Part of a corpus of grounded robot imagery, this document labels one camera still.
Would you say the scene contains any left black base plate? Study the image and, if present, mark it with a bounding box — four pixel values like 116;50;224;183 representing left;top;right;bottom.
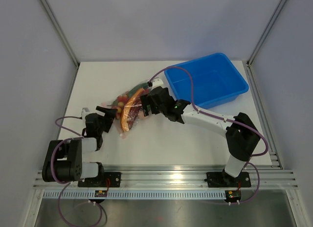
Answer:
78;172;121;188

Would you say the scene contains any dark red fake food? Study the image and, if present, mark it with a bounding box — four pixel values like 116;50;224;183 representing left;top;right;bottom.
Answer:
127;104;145;128

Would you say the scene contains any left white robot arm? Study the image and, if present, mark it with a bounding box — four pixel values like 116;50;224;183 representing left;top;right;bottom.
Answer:
42;106;117;187

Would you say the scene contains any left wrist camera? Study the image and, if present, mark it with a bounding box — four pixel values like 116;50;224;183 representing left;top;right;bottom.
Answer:
81;107;91;120

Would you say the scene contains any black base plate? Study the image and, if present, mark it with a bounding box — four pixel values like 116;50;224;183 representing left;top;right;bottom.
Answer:
78;172;121;188
204;171;251;188

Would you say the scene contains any clear zip top bag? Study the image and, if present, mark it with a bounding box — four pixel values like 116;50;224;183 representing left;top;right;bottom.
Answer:
101;82;152;138

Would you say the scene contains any blue plastic bin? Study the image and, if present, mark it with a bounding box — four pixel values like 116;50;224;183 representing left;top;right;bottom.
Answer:
164;53;249;109

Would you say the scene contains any controller board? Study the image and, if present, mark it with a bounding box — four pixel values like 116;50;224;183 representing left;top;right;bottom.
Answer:
225;190;242;202
94;190;108;197

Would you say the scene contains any right aluminium frame post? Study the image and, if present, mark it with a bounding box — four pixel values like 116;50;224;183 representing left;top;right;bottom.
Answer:
246;0;289;68

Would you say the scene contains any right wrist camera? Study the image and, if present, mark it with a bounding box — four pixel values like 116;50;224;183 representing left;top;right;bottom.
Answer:
148;78;164;89

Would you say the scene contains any aluminium mounting rail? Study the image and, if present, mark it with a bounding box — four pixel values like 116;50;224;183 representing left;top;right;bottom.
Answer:
33;164;299;190

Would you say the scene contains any right controller board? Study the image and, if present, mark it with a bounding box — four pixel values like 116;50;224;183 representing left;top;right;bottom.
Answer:
225;190;242;202

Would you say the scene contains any white slotted cable duct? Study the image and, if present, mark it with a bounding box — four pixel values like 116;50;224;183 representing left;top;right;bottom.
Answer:
43;190;226;200

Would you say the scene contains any green fake cucumber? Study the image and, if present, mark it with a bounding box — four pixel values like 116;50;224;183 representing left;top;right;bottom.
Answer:
126;82;149;98

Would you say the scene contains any left aluminium frame post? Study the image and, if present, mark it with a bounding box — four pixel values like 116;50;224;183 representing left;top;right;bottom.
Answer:
34;0;80;68

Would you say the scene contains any aluminium frame post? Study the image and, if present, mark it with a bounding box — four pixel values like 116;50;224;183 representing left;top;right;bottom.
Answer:
34;0;80;68
246;0;289;68

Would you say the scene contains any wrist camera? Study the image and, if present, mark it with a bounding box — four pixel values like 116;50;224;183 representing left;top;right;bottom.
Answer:
81;107;91;120
148;78;164;89

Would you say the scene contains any orange papaya slice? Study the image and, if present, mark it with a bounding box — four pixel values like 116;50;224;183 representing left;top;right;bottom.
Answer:
120;88;145;132

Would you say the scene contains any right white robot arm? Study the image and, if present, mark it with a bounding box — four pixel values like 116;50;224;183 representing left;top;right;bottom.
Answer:
140;87;261;188

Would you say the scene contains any fake lychee bunch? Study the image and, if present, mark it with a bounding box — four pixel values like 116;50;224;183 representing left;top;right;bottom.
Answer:
111;93;130;119

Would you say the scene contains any left controller board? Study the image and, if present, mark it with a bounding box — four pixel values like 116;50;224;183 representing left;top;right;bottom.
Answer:
94;190;108;197

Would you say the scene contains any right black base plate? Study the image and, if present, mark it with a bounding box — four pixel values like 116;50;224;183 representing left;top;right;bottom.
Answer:
204;171;251;188

